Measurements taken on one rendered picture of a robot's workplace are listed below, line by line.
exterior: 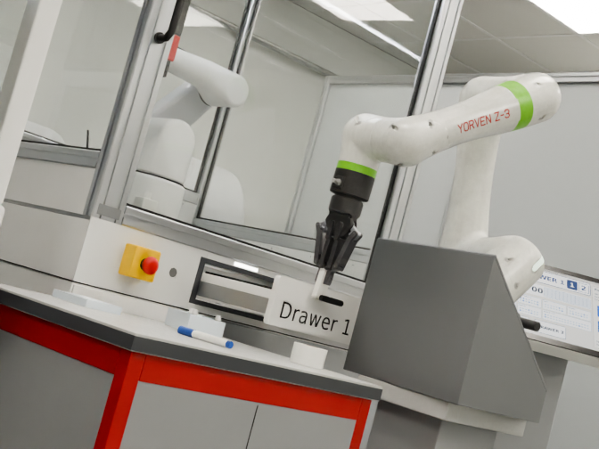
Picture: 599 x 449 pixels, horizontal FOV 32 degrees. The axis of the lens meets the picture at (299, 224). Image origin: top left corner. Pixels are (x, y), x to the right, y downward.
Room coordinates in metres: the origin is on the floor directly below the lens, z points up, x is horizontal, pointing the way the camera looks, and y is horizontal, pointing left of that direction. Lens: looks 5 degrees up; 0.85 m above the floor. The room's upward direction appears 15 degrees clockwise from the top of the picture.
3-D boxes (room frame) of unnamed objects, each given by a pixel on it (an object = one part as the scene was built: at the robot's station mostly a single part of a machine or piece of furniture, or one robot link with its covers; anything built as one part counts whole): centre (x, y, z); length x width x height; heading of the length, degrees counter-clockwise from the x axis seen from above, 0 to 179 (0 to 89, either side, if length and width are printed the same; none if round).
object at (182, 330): (1.95, 0.12, 0.77); 0.14 x 0.02 x 0.02; 50
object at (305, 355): (2.10, -0.09, 0.78); 0.07 x 0.07 x 0.04
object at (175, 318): (2.23, 0.16, 0.78); 0.12 x 0.08 x 0.04; 29
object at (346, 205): (2.31, -0.09, 1.09); 0.08 x 0.07 x 0.09; 45
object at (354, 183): (2.31, -0.09, 1.17); 0.12 x 0.09 x 0.06; 135
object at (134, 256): (2.31, 0.32, 0.88); 0.07 x 0.05 x 0.07; 134
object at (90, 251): (2.93, 0.40, 0.87); 1.02 x 0.95 x 0.14; 134
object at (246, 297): (2.51, 0.06, 0.86); 0.40 x 0.26 x 0.06; 44
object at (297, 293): (2.36, -0.09, 0.87); 0.29 x 0.02 x 0.11; 134
